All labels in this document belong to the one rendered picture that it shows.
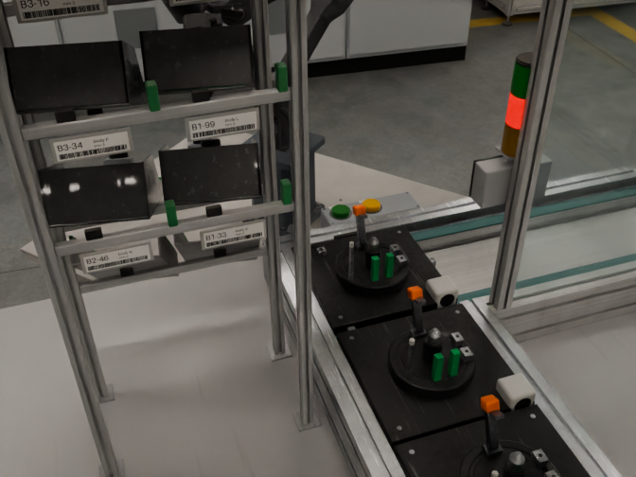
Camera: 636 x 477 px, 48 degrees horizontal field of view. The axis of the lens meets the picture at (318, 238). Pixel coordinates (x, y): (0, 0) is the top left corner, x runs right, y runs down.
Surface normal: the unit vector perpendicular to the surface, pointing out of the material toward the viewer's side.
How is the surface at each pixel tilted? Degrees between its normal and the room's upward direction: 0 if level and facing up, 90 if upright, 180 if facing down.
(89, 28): 90
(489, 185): 90
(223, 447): 0
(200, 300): 0
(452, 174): 0
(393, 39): 90
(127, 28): 90
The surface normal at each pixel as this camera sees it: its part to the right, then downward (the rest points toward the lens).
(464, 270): -0.01, -0.80
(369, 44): 0.25, 0.57
